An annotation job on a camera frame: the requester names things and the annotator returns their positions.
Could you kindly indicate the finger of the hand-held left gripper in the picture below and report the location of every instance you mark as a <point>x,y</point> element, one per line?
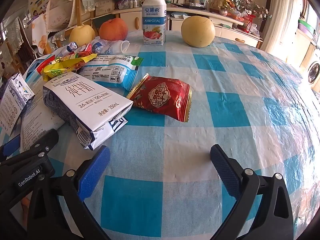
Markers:
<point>10,145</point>
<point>42,141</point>

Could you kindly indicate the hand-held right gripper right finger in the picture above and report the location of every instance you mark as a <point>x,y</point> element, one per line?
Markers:
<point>225,172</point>

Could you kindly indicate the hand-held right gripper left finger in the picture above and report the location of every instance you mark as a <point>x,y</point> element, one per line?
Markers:
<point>93,171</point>

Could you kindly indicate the white blue carton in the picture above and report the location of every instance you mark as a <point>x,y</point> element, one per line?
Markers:
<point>37,120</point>

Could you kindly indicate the small grey white carton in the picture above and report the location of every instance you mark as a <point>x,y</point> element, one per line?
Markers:
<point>12,100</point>

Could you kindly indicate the white milk carton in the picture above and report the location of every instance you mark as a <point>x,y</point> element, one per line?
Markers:
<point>87,105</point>

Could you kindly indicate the yellow green snack wrapper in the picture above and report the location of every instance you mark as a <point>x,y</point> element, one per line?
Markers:
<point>62,67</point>

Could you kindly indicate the blue white plastic packet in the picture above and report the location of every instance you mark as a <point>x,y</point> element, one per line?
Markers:
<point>112,71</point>

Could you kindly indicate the small plastic water bottle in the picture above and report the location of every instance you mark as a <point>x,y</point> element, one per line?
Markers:
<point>72,46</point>

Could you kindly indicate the red snack packet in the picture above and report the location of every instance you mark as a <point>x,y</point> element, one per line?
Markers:
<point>162,95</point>

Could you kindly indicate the small white yogurt bottle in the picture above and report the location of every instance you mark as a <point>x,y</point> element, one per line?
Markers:
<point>107,46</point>

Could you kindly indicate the blue white checked tablecloth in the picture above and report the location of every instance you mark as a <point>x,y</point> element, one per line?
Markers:
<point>200,130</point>

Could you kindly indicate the orange print dining tablecloth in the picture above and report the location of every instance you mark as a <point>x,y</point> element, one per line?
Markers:
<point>40,33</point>

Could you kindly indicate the yellow pear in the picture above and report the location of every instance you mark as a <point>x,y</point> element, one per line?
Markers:
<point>197,31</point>
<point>81,35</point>

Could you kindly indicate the white cartoon print cloth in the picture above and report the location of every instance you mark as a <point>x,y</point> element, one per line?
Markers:
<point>62,10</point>

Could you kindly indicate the white washing machine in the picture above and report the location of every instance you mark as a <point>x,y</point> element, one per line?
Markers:
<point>313,72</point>

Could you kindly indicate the light wooden chair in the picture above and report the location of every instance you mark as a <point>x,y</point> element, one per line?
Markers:
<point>79,10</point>

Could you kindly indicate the cream tv cabinet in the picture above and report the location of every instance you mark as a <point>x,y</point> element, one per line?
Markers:
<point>250,37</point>

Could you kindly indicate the white printed bag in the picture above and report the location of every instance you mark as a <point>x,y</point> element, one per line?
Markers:
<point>105,5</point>

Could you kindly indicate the red gift bag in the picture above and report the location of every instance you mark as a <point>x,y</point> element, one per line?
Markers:
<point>250,23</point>

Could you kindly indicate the white covered air conditioner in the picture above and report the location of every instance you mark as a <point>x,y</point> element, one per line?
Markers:
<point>280,17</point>

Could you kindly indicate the white yoghurt bottle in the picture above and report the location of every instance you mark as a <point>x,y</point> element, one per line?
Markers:
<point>153,17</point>

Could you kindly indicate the stacked plastic basins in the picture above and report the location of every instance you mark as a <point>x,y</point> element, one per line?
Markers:
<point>306,26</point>

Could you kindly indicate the golden gift ornament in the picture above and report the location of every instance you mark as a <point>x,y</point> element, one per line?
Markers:
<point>220,3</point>

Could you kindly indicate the artificial flower arrangement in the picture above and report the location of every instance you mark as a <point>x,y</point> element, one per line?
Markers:
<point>250,5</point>

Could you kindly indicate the black tray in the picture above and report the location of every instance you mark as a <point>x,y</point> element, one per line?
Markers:
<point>195,5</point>

